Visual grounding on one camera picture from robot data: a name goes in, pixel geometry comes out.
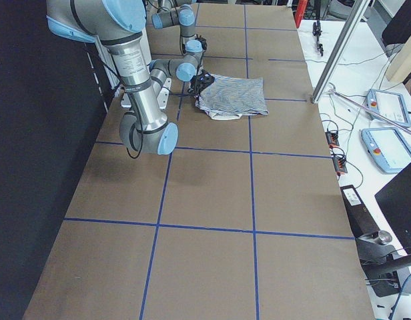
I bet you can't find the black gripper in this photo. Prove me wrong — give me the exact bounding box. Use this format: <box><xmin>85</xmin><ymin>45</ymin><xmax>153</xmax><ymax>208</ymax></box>
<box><xmin>187</xmin><ymin>73</ymin><xmax>215</xmax><ymax>97</ymax></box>
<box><xmin>195</xmin><ymin>35</ymin><xmax>208</xmax><ymax>49</ymax></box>

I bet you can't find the navy white striped polo shirt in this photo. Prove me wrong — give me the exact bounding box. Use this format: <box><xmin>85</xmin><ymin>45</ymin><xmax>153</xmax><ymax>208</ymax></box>
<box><xmin>195</xmin><ymin>73</ymin><xmax>269</xmax><ymax>120</ymax></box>

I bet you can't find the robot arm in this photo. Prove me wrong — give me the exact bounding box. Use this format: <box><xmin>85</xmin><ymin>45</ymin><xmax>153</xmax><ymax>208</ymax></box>
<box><xmin>47</xmin><ymin>1</ymin><xmax>206</xmax><ymax>155</ymax></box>
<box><xmin>151</xmin><ymin>1</ymin><xmax>208</xmax><ymax>54</ymax></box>

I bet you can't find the black clamp tool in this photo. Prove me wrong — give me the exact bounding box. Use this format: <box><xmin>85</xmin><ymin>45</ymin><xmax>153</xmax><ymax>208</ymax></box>
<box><xmin>312</xmin><ymin>0</ymin><xmax>324</xmax><ymax>57</ymax></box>

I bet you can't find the black orange terminal strip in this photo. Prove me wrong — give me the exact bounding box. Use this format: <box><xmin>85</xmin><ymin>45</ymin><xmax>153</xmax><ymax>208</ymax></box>
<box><xmin>325</xmin><ymin>130</ymin><xmax>348</xmax><ymax>177</ymax></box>

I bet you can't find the upper blue teach pendant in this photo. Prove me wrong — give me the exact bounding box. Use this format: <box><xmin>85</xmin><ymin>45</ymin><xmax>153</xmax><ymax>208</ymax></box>
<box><xmin>366</xmin><ymin>89</ymin><xmax>411</xmax><ymax>128</ymax></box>

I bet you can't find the blue teach pendant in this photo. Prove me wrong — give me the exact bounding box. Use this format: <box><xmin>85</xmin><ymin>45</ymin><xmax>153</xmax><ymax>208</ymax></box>
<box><xmin>360</xmin><ymin>127</ymin><xmax>411</xmax><ymax>174</ymax></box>
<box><xmin>366</xmin><ymin>89</ymin><xmax>411</xmax><ymax>128</ymax></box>

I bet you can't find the lower blue teach pendant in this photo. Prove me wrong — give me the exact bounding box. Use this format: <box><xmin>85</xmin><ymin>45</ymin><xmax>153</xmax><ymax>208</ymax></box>
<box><xmin>360</xmin><ymin>127</ymin><xmax>411</xmax><ymax>174</ymax></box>

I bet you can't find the black monitor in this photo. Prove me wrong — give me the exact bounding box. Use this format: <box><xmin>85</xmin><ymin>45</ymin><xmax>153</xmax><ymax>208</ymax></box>
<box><xmin>375</xmin><ymin>163</ymin><xmax>411</xmax><ymax>247</ymax></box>

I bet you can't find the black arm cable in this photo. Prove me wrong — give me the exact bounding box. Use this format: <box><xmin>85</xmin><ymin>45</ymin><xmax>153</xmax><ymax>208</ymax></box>
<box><xmin>91</xmin><ymin>49</ymin><xmax>153</xmax><ymax>159</ymax></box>

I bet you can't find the aluminium frame post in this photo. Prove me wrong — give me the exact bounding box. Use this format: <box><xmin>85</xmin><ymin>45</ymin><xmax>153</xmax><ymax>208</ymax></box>
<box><xmin>311</xmin><ymin>0</ymin><xmax>369</xmax><ymax>103</ymax></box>

